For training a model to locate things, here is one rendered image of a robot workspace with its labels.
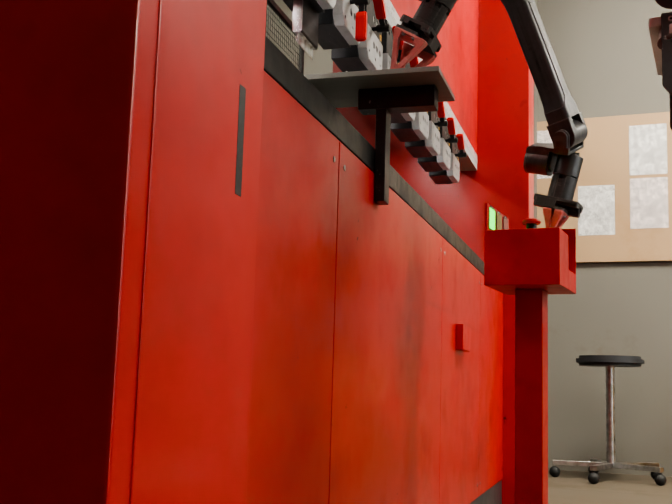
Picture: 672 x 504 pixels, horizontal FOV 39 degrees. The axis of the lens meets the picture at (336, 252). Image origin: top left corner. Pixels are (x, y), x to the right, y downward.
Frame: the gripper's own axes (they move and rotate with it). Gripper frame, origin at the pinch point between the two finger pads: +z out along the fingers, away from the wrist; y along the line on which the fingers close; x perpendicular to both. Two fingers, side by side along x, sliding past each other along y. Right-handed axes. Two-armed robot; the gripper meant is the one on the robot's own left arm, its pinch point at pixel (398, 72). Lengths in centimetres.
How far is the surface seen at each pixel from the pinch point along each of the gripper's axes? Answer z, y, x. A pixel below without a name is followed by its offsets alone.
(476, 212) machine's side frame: -6, -214, -23
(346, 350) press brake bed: 48, 18, 23
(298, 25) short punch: 1.5, 6.4, -20.0
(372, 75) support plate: 4.6, 9.9, -0.3
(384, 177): 19.0, 2.7, 8.8
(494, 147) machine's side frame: -34, -213, -30
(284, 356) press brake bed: 50, 48, 25
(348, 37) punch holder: -5.7, -17.1, -20.7
